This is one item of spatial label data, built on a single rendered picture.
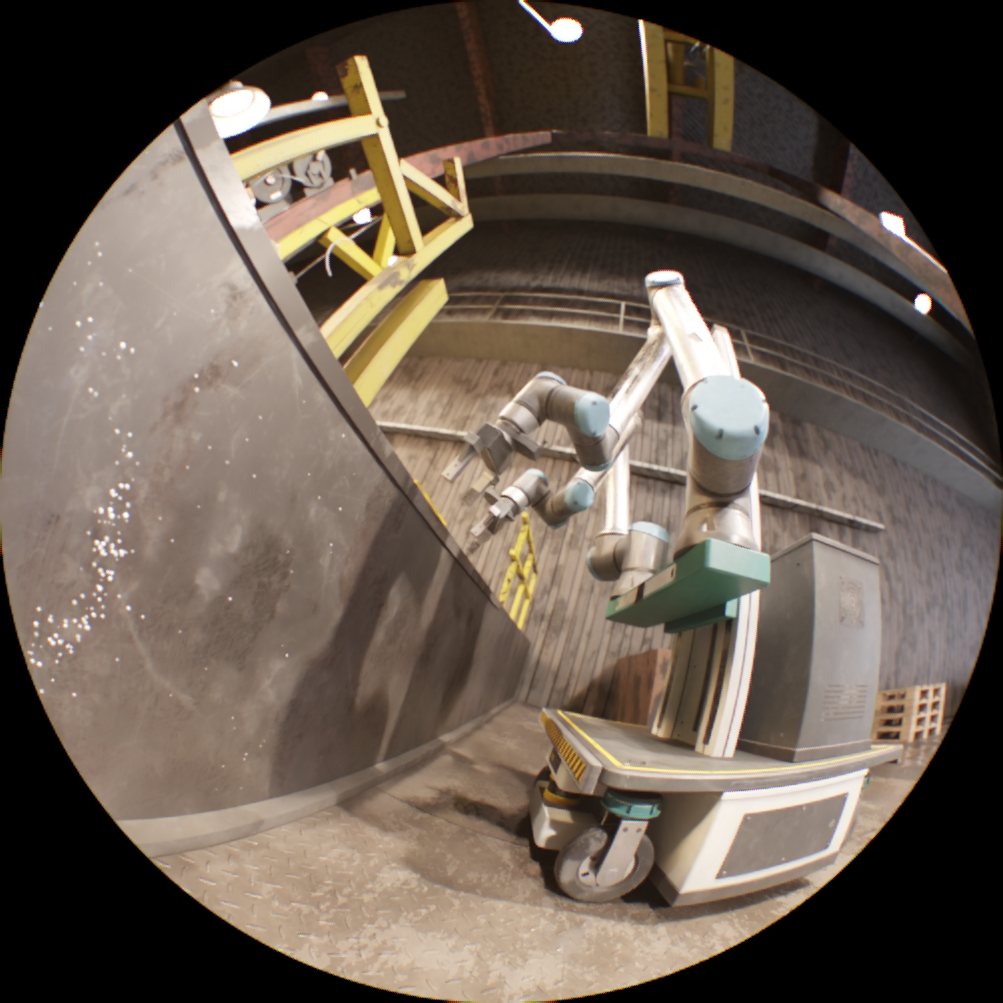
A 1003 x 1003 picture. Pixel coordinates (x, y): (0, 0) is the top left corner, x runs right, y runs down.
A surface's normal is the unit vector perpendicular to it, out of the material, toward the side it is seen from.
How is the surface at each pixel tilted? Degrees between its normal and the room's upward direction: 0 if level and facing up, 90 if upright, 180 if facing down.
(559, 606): 90
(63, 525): 90
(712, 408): 95
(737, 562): 90
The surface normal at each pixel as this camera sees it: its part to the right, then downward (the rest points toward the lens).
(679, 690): -0.01, -0.44
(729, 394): -0.41, -0.43
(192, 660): 0.94, 0.20
